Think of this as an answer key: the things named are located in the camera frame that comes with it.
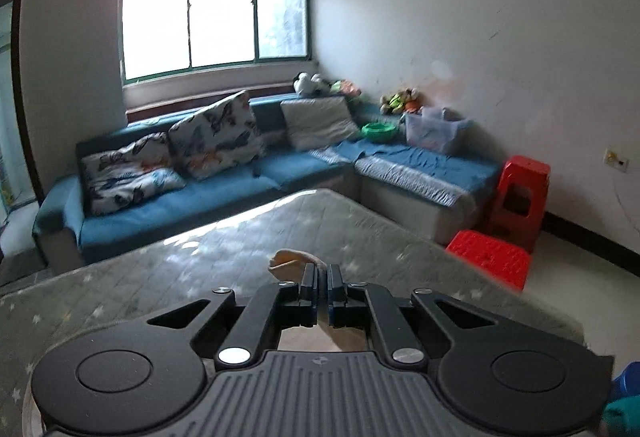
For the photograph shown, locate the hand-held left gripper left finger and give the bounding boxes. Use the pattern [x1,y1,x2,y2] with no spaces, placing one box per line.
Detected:
[120,263,320,370]

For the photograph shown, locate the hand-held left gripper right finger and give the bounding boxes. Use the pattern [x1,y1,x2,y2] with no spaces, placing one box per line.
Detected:
[327,263,526,370]

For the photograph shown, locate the cream garment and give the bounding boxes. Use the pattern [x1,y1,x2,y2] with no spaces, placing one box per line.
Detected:
[267,248,371,353]

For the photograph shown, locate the grey quilted star table cover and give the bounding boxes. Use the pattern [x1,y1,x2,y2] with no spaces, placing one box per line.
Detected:
[0,188,586,437]

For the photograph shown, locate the blue corner sofa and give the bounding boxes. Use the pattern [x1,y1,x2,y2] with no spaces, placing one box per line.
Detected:
[32,92,503,268]

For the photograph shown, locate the blue sofa throw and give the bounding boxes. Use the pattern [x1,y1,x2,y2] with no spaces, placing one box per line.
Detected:
[332,140,501,208]

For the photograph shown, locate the red plastic stool dotted seat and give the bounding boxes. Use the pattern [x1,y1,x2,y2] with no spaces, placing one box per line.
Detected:
[445,229,532,294]

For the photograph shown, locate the green plastic basin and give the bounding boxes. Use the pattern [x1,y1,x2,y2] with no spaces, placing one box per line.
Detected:
[361,121,398,140]

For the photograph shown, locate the grey plain pillow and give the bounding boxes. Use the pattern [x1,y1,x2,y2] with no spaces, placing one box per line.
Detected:
[280,96,361,151]

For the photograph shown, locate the butterfly print pillow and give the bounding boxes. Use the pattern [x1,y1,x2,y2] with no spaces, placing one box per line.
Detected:
[167,90,266,181]
[80,132,186,217]

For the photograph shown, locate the clear plastic storage box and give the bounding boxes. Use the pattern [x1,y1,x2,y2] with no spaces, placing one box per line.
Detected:
[404,107,471,155]

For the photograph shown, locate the brown plush toys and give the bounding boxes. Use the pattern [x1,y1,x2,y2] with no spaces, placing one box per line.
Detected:
[380,88,423,115]

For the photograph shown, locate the green orange plush toy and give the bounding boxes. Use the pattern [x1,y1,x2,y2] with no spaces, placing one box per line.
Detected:
[330,78,362,99]

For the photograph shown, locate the panda plush toy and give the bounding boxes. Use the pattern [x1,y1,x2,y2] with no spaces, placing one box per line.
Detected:
[292,72,331,99]

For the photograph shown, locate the tall red plastic stool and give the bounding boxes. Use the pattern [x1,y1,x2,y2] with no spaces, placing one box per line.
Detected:
[487,156,552,253]

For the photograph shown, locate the green framed window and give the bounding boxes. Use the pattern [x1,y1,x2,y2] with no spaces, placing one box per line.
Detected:
[121,0,309,83]

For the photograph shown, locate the blurred blue teal object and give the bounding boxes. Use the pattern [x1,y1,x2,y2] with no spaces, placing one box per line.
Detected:
[602,357,640,437]

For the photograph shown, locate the yellowed wall socket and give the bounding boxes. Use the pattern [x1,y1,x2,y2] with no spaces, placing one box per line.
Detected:
[603,148,630,173]

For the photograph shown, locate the dark wooden door frame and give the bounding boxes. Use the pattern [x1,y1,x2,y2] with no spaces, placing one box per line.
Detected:
[0,0,46,208]

